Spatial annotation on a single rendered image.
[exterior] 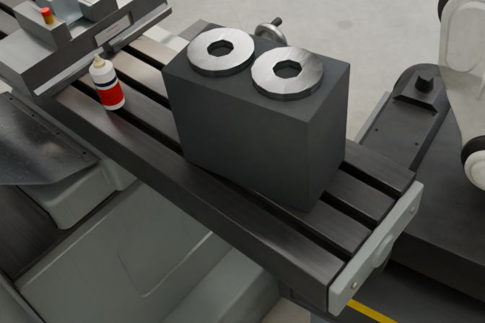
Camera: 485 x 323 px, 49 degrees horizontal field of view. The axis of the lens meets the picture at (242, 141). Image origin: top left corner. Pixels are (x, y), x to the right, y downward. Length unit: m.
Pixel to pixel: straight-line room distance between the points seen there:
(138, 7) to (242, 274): 0.81
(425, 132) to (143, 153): 0.73
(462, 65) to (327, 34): 1.65
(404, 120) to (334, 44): 1.23
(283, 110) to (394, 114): 0.77
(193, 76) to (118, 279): 0.67
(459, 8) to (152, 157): 0.55
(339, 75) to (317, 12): 2.09
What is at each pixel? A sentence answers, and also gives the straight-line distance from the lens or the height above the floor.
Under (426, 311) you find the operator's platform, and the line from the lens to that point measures 1.31.
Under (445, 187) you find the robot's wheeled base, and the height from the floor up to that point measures 0.57.
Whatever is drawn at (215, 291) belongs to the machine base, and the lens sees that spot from 1.54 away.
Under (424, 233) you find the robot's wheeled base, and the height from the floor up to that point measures 0.57.
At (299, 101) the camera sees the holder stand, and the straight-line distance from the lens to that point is 0.65.
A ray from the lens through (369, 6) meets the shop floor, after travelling 2.80.
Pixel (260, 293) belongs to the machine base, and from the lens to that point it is 1.59.
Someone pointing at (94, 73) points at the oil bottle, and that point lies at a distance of 0.92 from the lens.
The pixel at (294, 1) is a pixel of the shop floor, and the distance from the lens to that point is 2.85.
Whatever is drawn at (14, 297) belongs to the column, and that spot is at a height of 0.72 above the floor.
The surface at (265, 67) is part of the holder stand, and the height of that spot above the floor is 1.13.
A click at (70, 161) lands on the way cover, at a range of 1.01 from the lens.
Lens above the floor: 1.56
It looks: 47 degrees down
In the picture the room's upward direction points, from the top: 8 degrees counter-clockwise
